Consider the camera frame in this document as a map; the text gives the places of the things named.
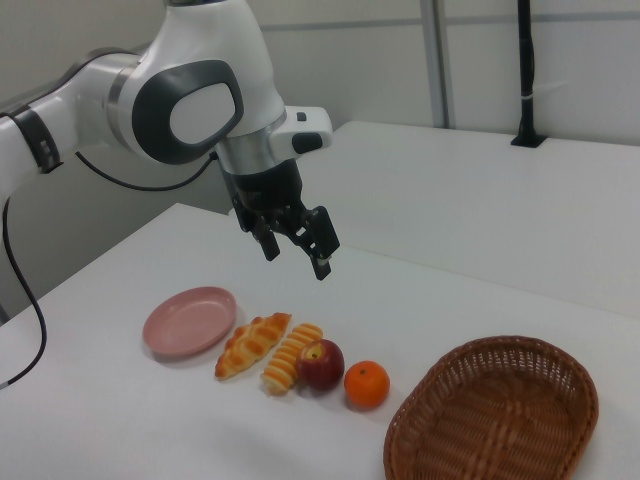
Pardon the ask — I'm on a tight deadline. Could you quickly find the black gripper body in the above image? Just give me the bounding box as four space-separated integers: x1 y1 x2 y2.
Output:
222 158 307 234

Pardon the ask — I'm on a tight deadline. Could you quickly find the brown woven basket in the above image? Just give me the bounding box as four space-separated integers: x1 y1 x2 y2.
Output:
383 335 600 480

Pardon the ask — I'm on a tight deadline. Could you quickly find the ridged toy bread roll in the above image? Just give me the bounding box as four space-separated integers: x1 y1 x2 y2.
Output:
260 322 325 398

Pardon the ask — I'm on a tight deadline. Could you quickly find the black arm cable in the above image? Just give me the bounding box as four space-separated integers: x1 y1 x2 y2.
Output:
0 149 219 394

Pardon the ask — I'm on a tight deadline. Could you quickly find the braided toy bread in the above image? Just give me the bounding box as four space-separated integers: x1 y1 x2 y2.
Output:
214 312 293 382

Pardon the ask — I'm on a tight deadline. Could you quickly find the grey partition post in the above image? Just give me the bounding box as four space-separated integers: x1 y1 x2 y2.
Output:
419 0 456 129

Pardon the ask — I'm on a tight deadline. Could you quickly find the red toy apple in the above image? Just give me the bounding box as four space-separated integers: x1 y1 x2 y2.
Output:
294 338 346 392

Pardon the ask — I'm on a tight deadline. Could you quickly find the pink plate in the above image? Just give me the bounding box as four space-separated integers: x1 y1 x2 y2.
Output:
142 285 239 357

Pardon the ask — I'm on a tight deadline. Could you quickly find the toy orange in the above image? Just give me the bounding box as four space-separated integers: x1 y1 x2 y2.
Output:
343 359 391 409

